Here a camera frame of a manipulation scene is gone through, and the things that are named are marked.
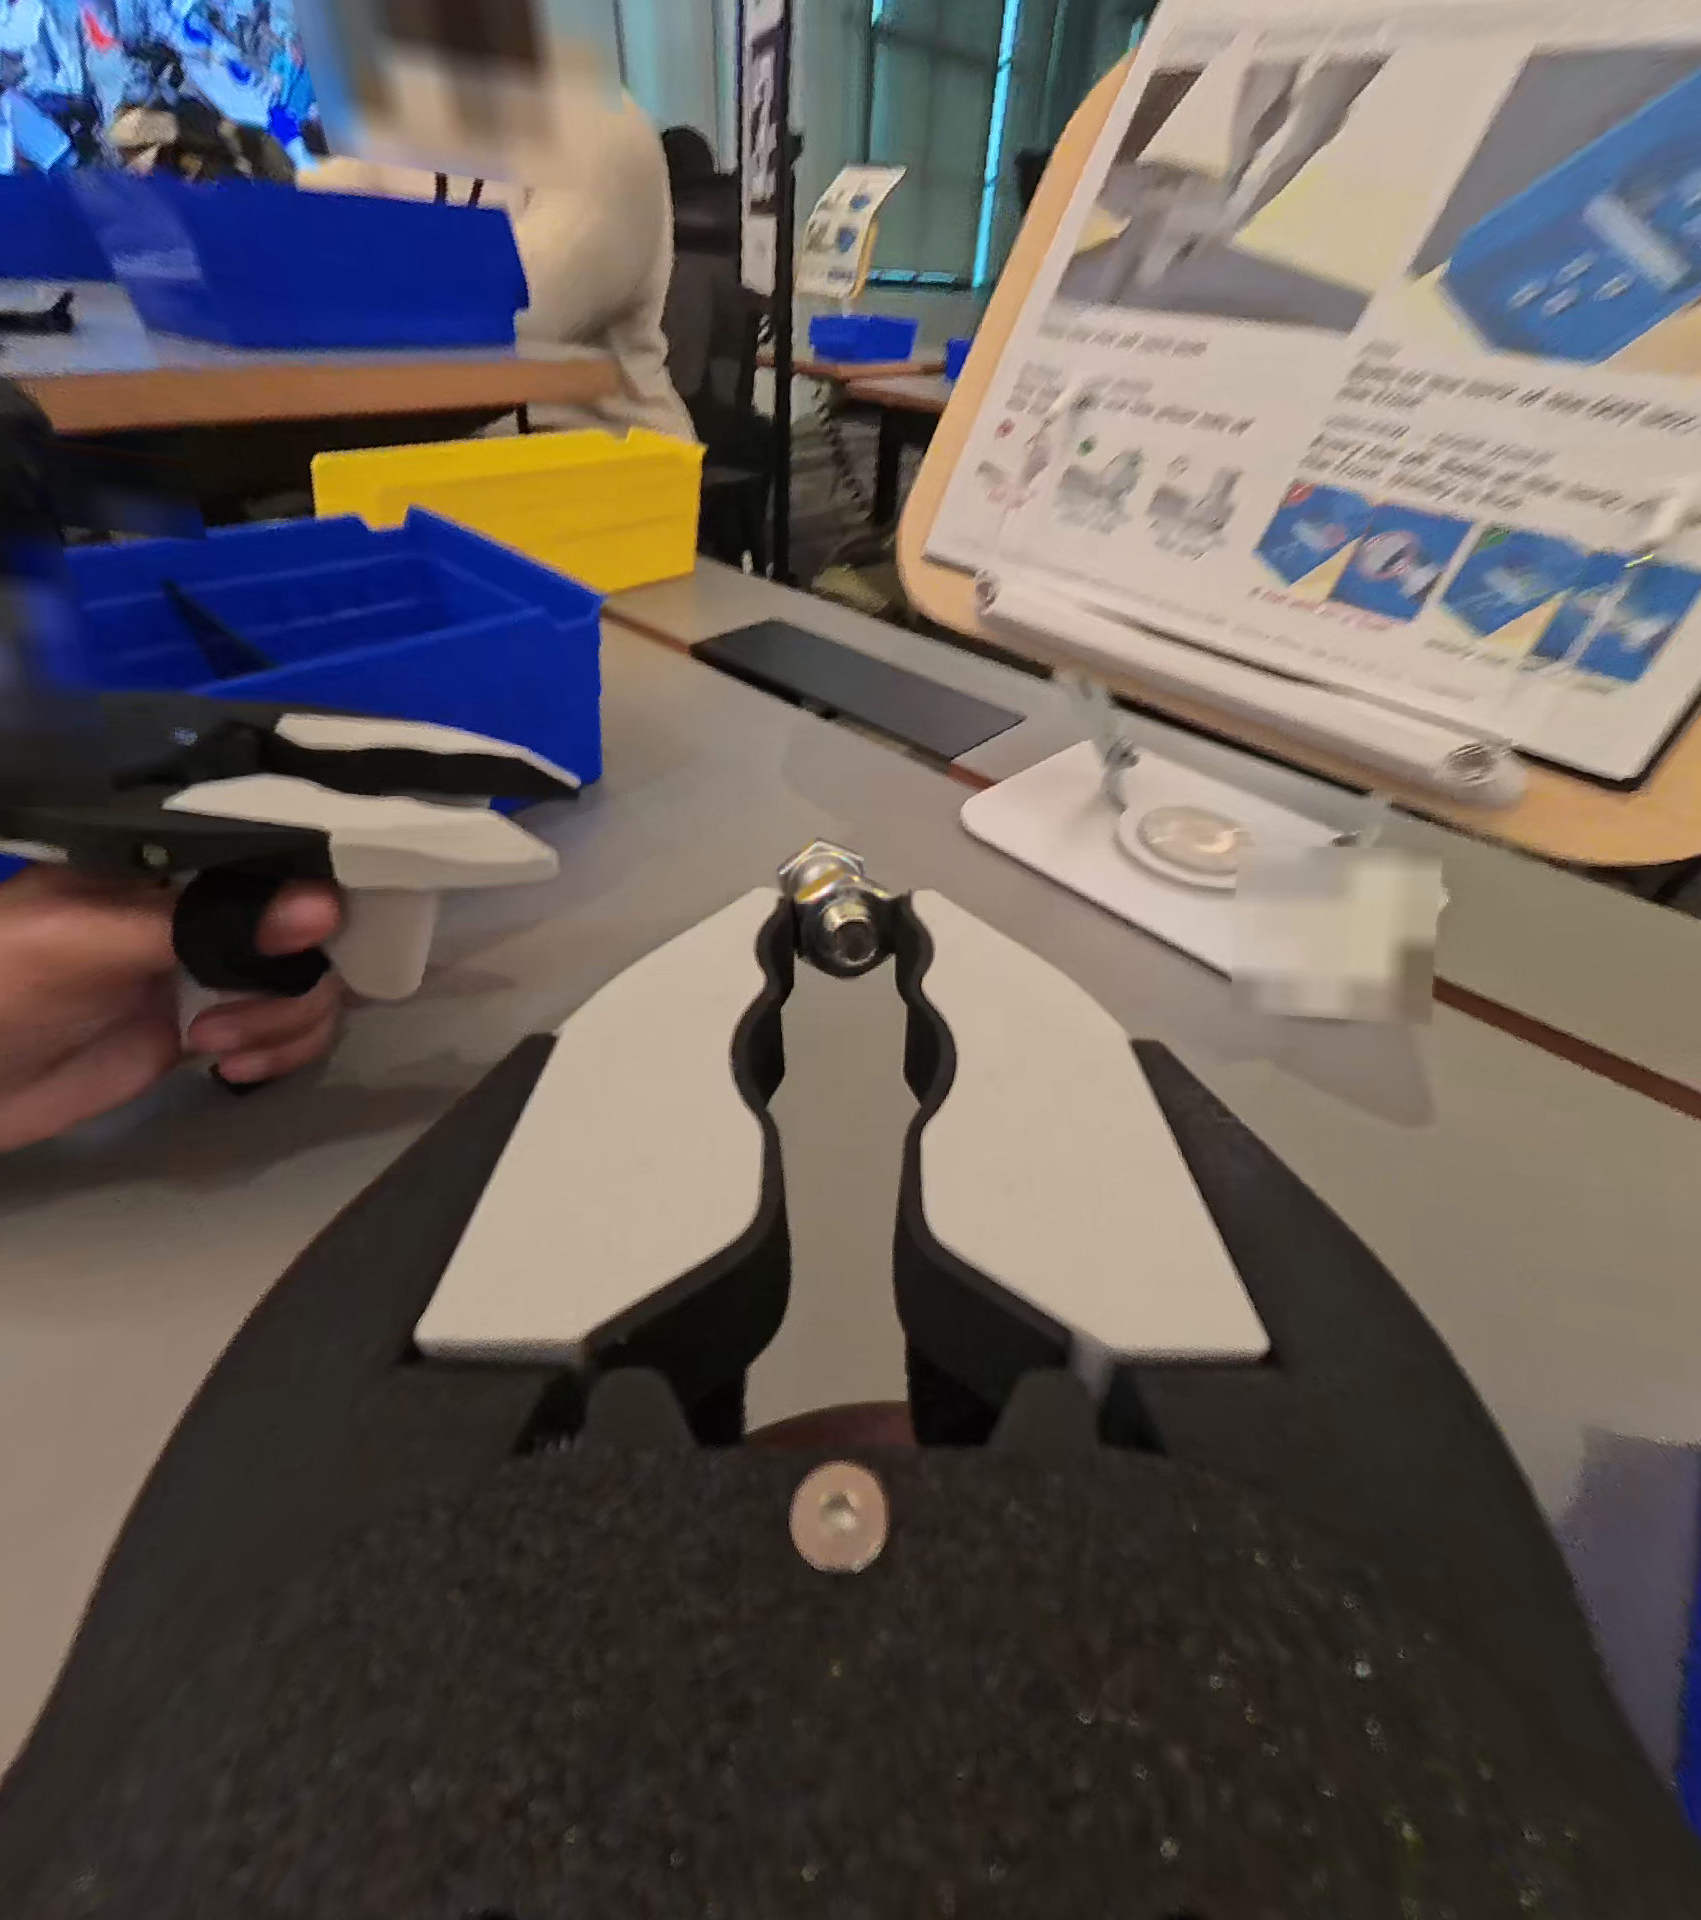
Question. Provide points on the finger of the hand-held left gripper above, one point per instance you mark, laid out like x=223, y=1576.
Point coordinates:
x=401, y=849
x=401, y=743

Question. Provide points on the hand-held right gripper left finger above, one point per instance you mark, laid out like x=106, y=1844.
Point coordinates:
x=610, y=1185

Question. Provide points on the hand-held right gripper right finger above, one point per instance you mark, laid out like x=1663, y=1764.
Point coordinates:
x=1074, y=1185

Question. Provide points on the blue divided storage bin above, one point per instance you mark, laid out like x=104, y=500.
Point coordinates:
x=491, y=660

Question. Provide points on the steel hex bolt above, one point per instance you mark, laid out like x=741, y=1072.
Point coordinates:
x=842, y=930

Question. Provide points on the person's left hand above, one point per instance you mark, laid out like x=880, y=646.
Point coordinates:
x=41, y=1004

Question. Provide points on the black bin divider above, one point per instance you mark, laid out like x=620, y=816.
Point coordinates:
x=213, y=630

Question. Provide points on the yellow storage bin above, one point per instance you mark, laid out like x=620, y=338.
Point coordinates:
x=520, y=502

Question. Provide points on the black table panel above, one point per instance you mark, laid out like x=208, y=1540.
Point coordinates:
x=864, y=691

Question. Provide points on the long blue storage bin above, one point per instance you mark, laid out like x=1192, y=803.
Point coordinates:
x=341, y=270

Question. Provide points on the black office chair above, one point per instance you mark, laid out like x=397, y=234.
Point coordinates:
x=714, y=331

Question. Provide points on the grey wood-edged table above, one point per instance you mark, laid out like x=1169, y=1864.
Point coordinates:
x=1615, y=975

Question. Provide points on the wooden instruction board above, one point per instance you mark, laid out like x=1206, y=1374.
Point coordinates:
x=851, y=225

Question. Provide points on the tall marker sign stand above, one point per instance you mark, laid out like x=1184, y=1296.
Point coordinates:
x=765, y=91

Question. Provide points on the instruction board on white stand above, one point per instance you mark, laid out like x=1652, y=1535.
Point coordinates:
x=1390, y=300

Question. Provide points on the wall television screen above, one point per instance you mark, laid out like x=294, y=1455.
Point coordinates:
x=41, y=74

